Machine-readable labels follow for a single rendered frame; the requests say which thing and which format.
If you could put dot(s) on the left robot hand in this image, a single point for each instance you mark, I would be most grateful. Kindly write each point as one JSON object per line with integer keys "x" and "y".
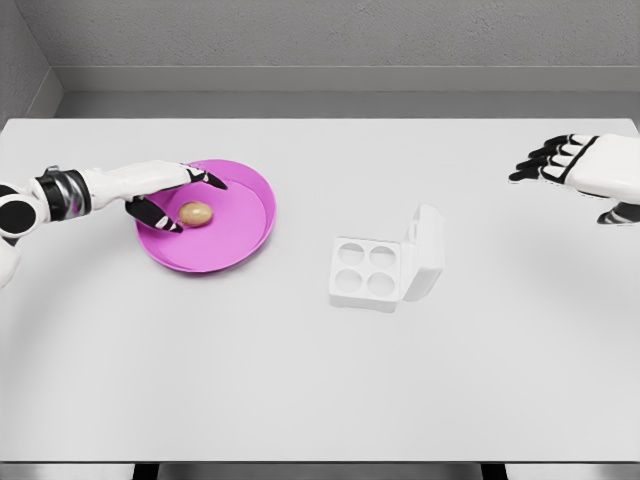
{"x": 150, "y": 181}

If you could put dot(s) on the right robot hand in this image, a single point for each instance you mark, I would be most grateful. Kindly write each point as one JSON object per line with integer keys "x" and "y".
{"x": 600, "y": 165}

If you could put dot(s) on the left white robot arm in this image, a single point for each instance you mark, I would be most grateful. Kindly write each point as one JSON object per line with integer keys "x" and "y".
{"x": 60, "y": 195}

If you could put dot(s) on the brown egg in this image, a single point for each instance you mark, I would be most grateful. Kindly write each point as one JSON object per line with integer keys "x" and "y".
{"x": 195, "y": 214}

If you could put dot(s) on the white egg box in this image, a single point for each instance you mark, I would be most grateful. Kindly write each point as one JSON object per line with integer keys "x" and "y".
{"x": 385, "y": 260}

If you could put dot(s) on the pink round plate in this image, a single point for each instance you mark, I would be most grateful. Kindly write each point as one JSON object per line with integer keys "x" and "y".
{"x": 220, "y": 225}

